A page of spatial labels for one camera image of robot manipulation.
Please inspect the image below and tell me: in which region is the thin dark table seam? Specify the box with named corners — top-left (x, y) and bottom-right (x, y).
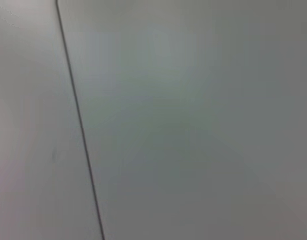
top-left (55, 0), bottom-right (106, 240)

